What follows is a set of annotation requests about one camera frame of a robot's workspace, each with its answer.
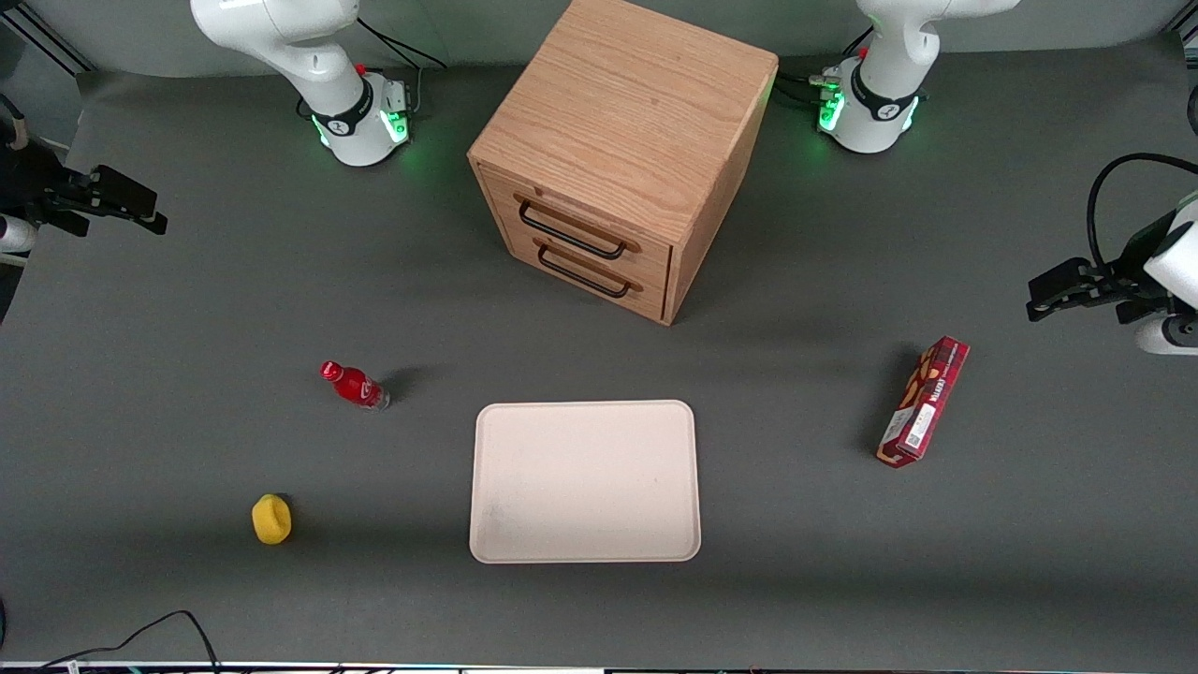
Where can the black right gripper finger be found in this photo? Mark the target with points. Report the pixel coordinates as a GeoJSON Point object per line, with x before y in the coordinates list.
{"type": "Point", "coordinates": [140, 223]}
{"type": "Point", "coordinates": [126, 195]}

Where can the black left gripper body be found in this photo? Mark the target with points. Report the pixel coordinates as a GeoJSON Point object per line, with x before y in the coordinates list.
{"type": "Point", "coordinates": [1129, 266]}

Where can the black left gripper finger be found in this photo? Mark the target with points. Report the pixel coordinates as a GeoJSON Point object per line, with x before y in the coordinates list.
{"type": "Point", "coordinates": [1058, 304]}
{"type": "Point", "coordinates": [1062, 279]}

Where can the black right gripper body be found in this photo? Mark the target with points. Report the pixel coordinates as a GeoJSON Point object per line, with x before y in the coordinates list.
{"type": "Point", "coordinates": [36, 185]}

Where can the wooden drawer with deep tray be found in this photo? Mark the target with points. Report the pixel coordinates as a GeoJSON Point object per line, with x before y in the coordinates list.
{"type": "Point", "coordinates": [501, 192]}

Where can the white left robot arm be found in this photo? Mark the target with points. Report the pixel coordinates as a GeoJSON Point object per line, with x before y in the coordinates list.
{"type": "Point", "coordinates": [889, 56]}

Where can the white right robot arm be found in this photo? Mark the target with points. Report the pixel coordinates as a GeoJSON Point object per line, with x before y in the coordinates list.
{"type": "Point", "coordinates": [314, 56]}

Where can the wooden drawer front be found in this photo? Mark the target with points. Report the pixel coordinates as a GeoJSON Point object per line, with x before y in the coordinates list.
{"type": "Point", "coordinates": [524, 255]}

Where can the oak wooden drawer cabinet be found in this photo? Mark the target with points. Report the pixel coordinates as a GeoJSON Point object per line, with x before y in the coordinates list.
{"type": "Point", "coordinates": [627, 103]}

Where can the red snack box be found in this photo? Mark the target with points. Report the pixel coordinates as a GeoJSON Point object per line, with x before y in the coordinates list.
{"type": "Point", "coordinates": [922, 402]}

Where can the red plastic bottle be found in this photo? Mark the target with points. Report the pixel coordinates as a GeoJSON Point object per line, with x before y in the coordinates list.
{"type": "Point", "coordinates": [356, 385]}

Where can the yellow sponge toy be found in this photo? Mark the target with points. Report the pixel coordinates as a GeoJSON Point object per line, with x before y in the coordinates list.
{"type": "Point", "coordinates": [270, 520]}

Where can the cream rectangular tray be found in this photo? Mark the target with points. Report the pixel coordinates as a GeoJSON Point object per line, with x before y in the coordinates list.
{"type": "Point", "coordinates": [585, 482]}

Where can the aluminium frame rail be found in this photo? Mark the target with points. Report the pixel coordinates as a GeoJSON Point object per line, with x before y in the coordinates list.
{"type": "Point", "coordinates": [47, 37]}

